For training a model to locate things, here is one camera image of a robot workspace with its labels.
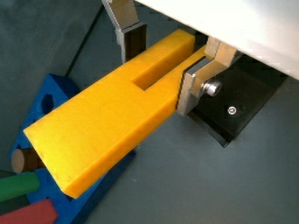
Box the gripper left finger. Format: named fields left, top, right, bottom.
left=101, top=0, right=147, bottom=62

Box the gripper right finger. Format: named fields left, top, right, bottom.
left=176, top=37, right=242, bottom=116

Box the yellow double-square slotted block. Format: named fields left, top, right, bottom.
left=23, top=28, right=208, bottom=200

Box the black curved regrasp stand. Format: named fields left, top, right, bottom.
left=188, top=55, right=286, bottom=147

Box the blue foam shape board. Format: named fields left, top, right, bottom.
left=13, top=74, right=136, bottom=224

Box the red square block peg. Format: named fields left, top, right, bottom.
left=0, top=199, right=59, bottom=224

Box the dark brown cylinder peg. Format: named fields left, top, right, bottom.
left=12, top=148, right=45, bottom=173

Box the green cylinder peg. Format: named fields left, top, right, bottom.
left=0, top=172, right=40, bottom=202

